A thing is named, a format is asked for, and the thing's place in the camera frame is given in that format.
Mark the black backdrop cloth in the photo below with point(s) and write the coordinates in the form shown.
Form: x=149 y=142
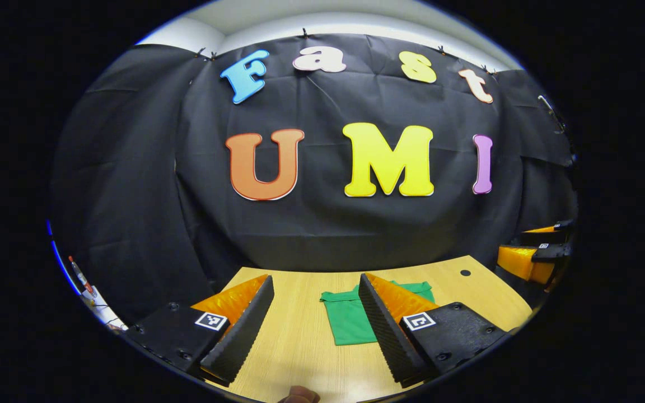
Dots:
x=132 y=196

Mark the white side desk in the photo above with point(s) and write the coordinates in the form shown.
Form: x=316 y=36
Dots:
x=104 y=310

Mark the clear plastic water bottle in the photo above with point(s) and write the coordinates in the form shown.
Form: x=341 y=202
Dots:
x=82 y=277

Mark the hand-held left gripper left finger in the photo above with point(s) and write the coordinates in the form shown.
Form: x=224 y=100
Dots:
x=247 y=330

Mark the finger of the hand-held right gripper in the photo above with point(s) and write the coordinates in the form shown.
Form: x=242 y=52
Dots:
x=549 y=253
x=546 y=238

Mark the green T-shirt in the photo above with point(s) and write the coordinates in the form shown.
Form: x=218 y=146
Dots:
x=347 y=319

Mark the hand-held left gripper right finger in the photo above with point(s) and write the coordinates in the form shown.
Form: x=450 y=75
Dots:
x=387 y=333

